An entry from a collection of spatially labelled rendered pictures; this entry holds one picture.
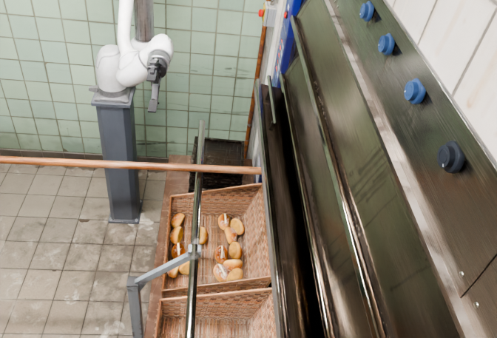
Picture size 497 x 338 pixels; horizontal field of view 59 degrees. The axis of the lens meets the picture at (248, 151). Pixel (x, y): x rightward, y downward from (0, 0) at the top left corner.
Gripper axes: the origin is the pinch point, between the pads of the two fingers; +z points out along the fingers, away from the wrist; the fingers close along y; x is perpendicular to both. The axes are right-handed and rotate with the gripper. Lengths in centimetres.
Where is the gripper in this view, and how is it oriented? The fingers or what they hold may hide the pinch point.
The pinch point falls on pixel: (151, 95)
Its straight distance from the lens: 165.0
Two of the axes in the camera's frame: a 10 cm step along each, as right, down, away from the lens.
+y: -1.2, 7.5, 6.6
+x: -9.9, -0.6, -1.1
